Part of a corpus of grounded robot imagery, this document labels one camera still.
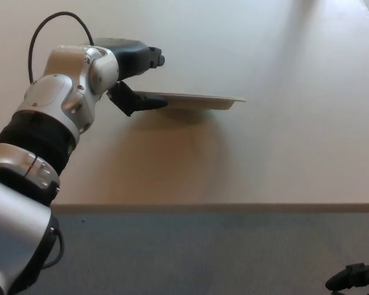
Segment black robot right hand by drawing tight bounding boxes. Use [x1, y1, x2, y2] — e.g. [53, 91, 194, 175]
[325, 262, 369, 295]

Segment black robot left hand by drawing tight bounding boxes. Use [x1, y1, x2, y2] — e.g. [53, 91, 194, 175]
[92, 37, 169, 117]

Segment beige round paper plate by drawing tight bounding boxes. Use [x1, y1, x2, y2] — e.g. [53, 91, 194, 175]
[133, 90, 247, 111]

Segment thin black looped cable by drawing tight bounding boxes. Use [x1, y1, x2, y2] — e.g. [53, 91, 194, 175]
[28, 11, 95, 84]

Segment short black arm cable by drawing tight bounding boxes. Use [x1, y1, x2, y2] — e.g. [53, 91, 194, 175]
[42, 227, 65, 269]

